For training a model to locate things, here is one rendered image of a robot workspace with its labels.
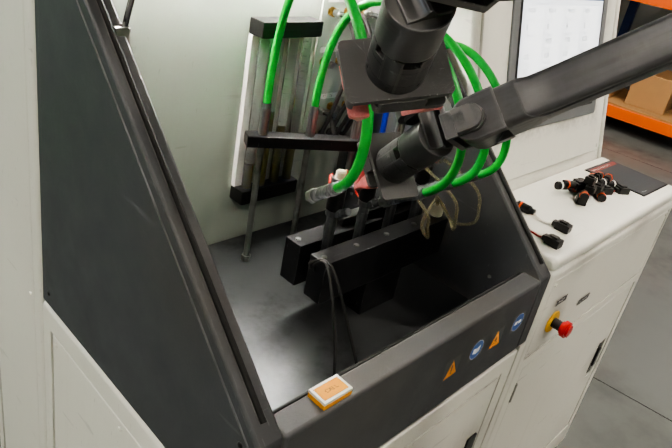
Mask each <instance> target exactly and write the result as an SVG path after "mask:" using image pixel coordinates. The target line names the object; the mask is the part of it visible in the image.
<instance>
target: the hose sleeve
mask: <svg viewBox="0 0 672 448"><path fill-rule="evenodd" d="M337 182H338V181H337ZM337 182H332V183H329V184H327V185H324V186H322V187H318V188H315V189H313V190H312V191H311V192H310V197H311V199H312V200H313V201H320V200H324V199H326V198H329V197H334V196H337V195H339V194H341V193H342V192H343V191H342V192H340V193H336V192H335V191H334V189H333V186H334V184H335V183H337Z"/></svg>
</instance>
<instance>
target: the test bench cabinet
mask: <svg viewBox="0 0 672 448"><path fill-rule="evenodd" d="M43 315H44V348H45V381H46V414H47V446H48V448H165V447H164V446H163V445H162V443H161V442H160V441H159V440H158V438H157V437H156V436H155V435H154V434H153V432H152V431H151V430H150V429H149V427H148V426H147V425H146V424H145V422H144V421H143V420H142V419H141V418H140V416H139V415H138V414H137V413H136V411H135V410H134V409H133V408H132V406H131V405H130V404H129V403H128V402H127V400H126V399H125V398H124V397H123V395H122V394H121V393H120V392H119V390H118V389H117V388H116V387H115V386H114V384H113V383H112V382H111V381H110V379H109V378H108V377H107V376H106V374H105V373H104V372H103V371H102V370H101V368H100V367H99V366H98V365H97V363H96V362H95V361H94V360H93V358H92V357H91V356H90V355H89V354H88V352H87V351H86V350H85V349H84V347H83V346H82V345H81V344H80V342H79V341H78V340H77V339H76V338H75V336H74V335H73V334H72V333H71V331H70V330H69V329H68V328H67V326H66V325H65V324H64V323H63V321H62V320H61V319H60V318H59V317H58V315H57V314H56V313H55V312H54V310H53V309H52V308H51V307H50V305H49V304H48V303H47V302H46V301H44V303H43ZM525 344H526V342H524V343H522V344H521V345H519V346H518V347H516V348H515V349H517V353H516V355H515V358H514V361H513V363H512V366H511V368H510V371H509V373H508V376H507V379H506V381H505V384H504V386H503V389H502V391H501V394H500V397H499V399H498V402H497V404H496V407H495V409H494V412H493V415H492V417H491V420H490V422H489V425H488V427H487V430H486V433H485V435H484V438H483V440H482V443H481V445H480V448H485V446H486V443H487V440H488V438H489V435H490V433H491V430H492V428H493V425H494V423H495V420H496V418H497V415H498V413H499V410H500V407H501V405H502V402H503V400H504V397H505V395H506V392H507V390H508V387H509V385H510V382H511V380H512V377H513V374H514V372H515V369H516V367H517V364H518V362H519V359H520V357H521V354H522V352H523V349H524V347H525Z"/></svg>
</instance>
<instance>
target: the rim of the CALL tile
mask: <svg viewBox="0 0 672 448"><path fill-rule="evenodd" d="M335 377H338V378H339V379H340V380H341V381H343V382H344V383H345V384H346V385H347V386H348V388H346V389H345V390H343V391H341V392H340V393H338V394H336V395H335V396H333V397H331V398H330V399H328V400H326V401H325V400H323V399H322V398H321V397H320V396H319V395H318V394H317V393H316V392H315V391H313V390H314V389H316V388H318V387H319V386H321V385H323V384H325V383H326V382H328V381H330V380H332V379H333V378H335ZM352 389H353V387H352V386H350V385H349V384H348V383H347V382H346V381H345V380H343V379H342V378H341V377H340V376H339V375H337V374H336V375H334V376H332V377H330V378H329V379H327V380H325V381H323V382H321V383H320V384H318V385H316V386H314V387H312V388H311V389H309V391H308V392H309V393H310V394H311V395H312V396H313V397H314V398H315V399H316V400H318V401H319V402H320V403H321V404H322V405H323V406H324V407H325V406H327V405H328V404H330V403H332V402H333V401H335V400H337V399H338V398H340V397H342V396H343V395H345V394H347V393H348V392H350V391H352Z"/></svg>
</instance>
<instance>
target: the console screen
mask: <svg viewBox="0 0 672 448"><path fill-rule="evenodd" d="M607 7H608V0H513V9H512V21H511V33H510V45H509V58H508V70H507V82H508V81H510V80H513V79H516V78H519V77H524V76H528V75H531V74H533V73H536V72H538V71H541V70H543V69H545V68H548V67H550V66H552V65H555V64H557V63H559V62H561V61H564V60H566V59H568V58H570V57H573V56H575V55H577V54H580V53H582V52H584V51H586V50H589V49H591V48H593V47H595V46H598V45H600V44H602V43H603V40H604V31H605V23H606V15H607ZM595 104H596V99H595V100H593V101H591V102H588V103H586V104H583V105H581V106H578V107H576V108H573V109H571V110H569V111H566V112H564V113H561V114H559V115H557V116H555V117H552V118H550V119H548V120H546V121H545V122H543V123H542V124H540V125H538V126H536V127H540V126H544V125H548V124H552V123H556V122H560V121H564V120H567V119H571V118H575V117H579V116H583V115H587V114H591V113H594V111H595ZM536 127H534V128H536Z"/></svg>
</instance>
